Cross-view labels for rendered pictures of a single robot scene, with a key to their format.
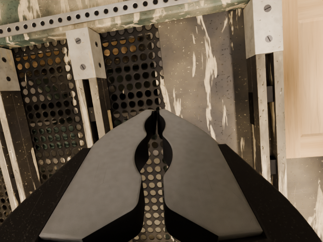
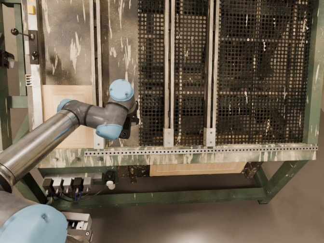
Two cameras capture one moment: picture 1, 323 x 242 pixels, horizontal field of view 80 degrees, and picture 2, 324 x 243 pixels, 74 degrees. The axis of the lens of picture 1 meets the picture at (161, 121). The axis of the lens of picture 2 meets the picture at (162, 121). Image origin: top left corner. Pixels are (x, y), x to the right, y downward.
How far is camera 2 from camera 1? 91 cm
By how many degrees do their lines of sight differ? 15
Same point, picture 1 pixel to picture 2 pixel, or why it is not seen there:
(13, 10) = (194, 157)
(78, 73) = (171, 130)
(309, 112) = not seen: hidden behind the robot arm
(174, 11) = (131, 148)
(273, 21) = (96, 139)
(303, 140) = (83, 92)
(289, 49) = (88, 129)
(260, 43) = not seen: hidden behind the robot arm
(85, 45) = (166, 141)
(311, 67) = not seen: hidden behind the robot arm
